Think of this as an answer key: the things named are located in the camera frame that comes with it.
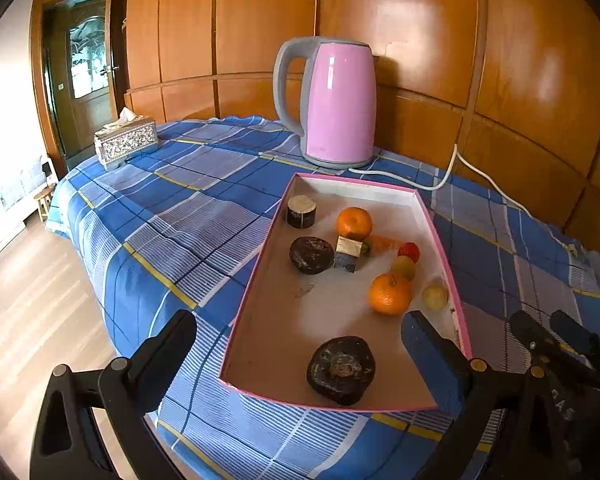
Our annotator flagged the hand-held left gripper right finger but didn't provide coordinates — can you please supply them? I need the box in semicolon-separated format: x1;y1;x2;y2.
401;310;568;480

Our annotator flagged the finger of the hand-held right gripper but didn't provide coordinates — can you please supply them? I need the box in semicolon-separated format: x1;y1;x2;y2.
550;309;600;361
509;310;588;377

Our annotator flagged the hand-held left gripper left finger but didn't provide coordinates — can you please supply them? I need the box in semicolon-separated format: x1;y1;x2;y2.
30;309;198;480

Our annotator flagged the pale yellow lemon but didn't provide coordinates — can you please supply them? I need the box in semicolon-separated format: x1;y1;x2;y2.
422;284;449;311

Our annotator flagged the large orange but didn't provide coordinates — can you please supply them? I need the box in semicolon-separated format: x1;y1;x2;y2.
369;271;412;316

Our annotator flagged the dark brown mangosteen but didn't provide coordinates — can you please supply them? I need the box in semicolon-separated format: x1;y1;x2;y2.
306;336;377;407
288;236;335;275

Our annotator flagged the small yellow plum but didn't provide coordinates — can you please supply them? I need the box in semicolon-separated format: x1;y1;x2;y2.
390;255;416;282

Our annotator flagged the pink-edged white tray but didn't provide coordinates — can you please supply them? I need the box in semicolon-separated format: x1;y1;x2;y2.
218;172;473;413

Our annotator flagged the orange carrot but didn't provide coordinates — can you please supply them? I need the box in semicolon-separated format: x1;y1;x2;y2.
362;234;400;257

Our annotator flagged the dark cylindrical block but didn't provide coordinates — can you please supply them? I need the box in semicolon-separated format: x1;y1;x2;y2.
286;195;317;230
333;235;366;274

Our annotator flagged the small orange tangerine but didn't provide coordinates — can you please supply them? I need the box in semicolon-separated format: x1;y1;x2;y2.
336;206;374;241

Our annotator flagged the blue plaid tablecloth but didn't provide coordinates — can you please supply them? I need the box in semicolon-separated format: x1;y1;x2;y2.
45;115;600;480

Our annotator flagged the small wooden stool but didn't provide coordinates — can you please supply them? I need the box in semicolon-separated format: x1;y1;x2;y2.
33;187;57;222

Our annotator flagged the silver patterned tissue box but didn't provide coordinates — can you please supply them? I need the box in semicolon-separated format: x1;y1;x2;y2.
94;107;159;171

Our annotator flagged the white sofa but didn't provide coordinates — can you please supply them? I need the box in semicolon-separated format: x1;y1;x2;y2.
0;155;48;263

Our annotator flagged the pink electric kettle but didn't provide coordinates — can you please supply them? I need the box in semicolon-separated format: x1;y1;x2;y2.
273;36;377;170

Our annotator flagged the dark wooden glass door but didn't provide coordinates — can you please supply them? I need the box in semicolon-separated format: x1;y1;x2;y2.
30;0;126;166

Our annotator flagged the wooden wardrobe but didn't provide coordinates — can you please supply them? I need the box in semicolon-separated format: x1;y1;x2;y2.
105;0;600;231

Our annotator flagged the white power cable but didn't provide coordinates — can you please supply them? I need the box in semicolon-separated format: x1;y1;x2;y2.
349;144;581;261

